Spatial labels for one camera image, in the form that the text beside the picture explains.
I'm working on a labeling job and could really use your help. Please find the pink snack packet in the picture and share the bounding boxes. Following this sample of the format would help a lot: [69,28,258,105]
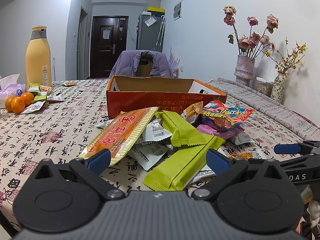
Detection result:
[197,124,245,140]

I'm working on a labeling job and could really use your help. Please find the orange long snack packet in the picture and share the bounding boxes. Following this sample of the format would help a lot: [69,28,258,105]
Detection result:
[79,107,158,166]

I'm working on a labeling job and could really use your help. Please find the colourful red snack bag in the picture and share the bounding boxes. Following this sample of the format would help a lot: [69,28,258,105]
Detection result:
[202,100,254,129]

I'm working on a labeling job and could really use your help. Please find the green snack bar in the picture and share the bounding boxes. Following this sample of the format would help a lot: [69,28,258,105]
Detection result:
[143,134,225,191]
[155,111,206,147]

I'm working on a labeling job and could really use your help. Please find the golden biscuit snack packet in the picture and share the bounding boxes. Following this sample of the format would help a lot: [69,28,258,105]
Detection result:
[181,101,203,124]

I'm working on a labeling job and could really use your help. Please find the white label snack packet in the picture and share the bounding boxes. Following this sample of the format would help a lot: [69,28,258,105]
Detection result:
[128,118,172,171]

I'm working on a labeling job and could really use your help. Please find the folded quilted blanket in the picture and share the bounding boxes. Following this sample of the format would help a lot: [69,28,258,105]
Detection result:
[207,78,319,141]

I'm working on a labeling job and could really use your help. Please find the floral small vase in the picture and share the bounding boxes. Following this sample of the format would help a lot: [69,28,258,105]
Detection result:
[271,73,286,103]

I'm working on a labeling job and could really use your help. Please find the glass jar of grains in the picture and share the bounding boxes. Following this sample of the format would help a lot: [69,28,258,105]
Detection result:
[255,77,273,97]

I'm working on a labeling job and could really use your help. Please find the calligraphy tablecloth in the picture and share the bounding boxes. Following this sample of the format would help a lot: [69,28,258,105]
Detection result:
[1,79,305,234]

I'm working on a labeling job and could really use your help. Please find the orange cardboard box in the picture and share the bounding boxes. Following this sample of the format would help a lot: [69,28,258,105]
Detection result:
[106,76,227,119]

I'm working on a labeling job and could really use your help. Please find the yellow flower branches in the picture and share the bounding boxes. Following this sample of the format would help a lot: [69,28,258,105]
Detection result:
[263,38,308,76]

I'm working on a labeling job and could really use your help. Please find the pink textured vase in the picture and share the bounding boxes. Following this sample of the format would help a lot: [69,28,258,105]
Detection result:
[234,55,255,87]

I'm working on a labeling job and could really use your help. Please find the small snack by bottle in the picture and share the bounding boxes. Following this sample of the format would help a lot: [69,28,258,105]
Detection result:
[63,81,78,87]

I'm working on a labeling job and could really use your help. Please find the green white snack pile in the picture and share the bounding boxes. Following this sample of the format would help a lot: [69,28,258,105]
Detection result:
[21,83,65,114]

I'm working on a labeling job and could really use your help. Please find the orange mandarin right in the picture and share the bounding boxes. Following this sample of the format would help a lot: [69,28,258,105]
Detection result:
[20,92,34,107]

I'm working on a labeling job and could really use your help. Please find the orange mandarin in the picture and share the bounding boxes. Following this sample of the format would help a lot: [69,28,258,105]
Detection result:
[20,92,34,107]
[11,96,25,114]
[5,96,15,113]

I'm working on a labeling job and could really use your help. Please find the orange mandarin middle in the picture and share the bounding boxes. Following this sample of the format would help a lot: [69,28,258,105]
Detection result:
[11,96,25,114]

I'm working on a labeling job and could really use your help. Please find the orange mandarin left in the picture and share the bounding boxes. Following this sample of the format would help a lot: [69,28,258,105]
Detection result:
[5,96,15,113]

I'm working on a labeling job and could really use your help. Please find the dried pink roses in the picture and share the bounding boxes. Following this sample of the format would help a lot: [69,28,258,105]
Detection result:
[223,5,279,59]

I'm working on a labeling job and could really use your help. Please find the purple jacket on chair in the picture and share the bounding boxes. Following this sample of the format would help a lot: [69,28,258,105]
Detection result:
[109,50,173,78]

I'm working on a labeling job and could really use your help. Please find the wooden chair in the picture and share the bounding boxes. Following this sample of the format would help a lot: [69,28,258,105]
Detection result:
[135,53,153,77]

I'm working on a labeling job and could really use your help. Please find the purple tissue pack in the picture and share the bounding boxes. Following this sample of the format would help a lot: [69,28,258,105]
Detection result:
[0,74,26,109]

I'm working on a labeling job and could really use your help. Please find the yellow thermos bottle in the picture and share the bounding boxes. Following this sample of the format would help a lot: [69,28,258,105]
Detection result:
[25,25,52,86]

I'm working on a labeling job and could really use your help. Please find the dark entrance door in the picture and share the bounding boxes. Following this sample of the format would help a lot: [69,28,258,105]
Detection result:
[90,16,129,78]

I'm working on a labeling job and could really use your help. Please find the grey refrigerator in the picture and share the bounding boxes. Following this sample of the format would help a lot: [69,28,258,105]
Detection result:
[136,14,165,52]

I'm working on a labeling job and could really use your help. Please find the wall electrical panel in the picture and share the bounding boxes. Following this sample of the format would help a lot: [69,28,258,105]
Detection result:
[173,0,183,21]

